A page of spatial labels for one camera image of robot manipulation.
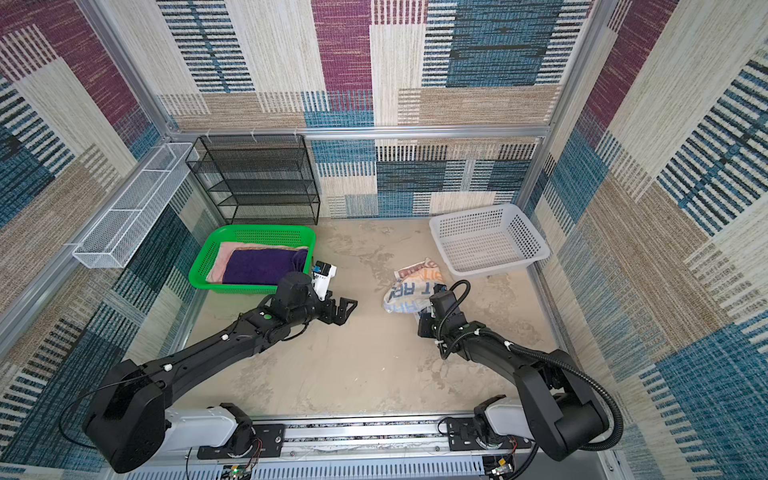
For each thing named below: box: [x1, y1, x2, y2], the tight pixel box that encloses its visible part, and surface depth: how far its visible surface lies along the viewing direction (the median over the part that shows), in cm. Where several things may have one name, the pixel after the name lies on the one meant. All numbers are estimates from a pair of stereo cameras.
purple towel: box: [222, 246, 308, 285], surface depth 103 cm
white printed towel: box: [383, 258, 445, 314], surface depth 98 cm
